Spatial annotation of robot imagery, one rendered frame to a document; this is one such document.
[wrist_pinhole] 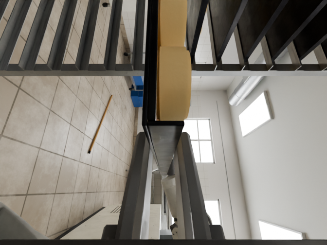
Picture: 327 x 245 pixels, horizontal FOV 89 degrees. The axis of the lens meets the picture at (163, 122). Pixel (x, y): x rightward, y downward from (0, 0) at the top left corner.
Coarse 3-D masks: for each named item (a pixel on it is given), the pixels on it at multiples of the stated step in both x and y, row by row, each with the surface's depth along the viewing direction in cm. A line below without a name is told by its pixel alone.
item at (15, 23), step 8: (24, 0) 66; (32, 0) 66; (16, 8) 62; (24, 8) 65; (16, 16) 62; (24, 16) 63; (8, 24) 59; (16, 24) 62; (8, 32) 59; (16, 32) 61; (0, 40) 56; (8, 40) 59; (16, 40) 59; (0, 48) 56; (8, 48) 58; (0, 56) 56; (8, 56) 57; (0, 64) 56; (8, 64) 56
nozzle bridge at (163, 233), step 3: (162, 231) 140; (165, 231) 140; (168, 231) 140; (162, 234) 133; (165, 234) 133; (168, 234) 133; (171, 234) 133; (162, 237) 132; (165, 237) 132; (168, 237) 132; (171, 237) 132
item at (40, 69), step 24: (0, 72) 56; (24, 72) 56; (48, 72) 56; (72, 72) 56; (96, 72) 56; (120, 72) 56; (192, 72) 56; (216, 72) 57; (240, 72) 57; (264, 72) 57; (288, 72) 57; (312, 72) 57
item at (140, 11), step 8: (136, 0) 63; (144, 0) 66; (136, 8) 61; (144, 8) 65; (136, 16) 61; (144, 16) 64; (136, 24) 61; (144, 24) 62; (136, 32) 61; (136, 40) 60; (136, 48) 58; (136, 56) 57; (136, 64) 56
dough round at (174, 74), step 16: (160, 48) 10; (176, 48) 10; (160, 64) 9; (176, 64) 9; (160, 80) 9; (176, 80) 9; (160, 96) 9; (176, 96) 9; (160, 112) 10; (176, 112) 10
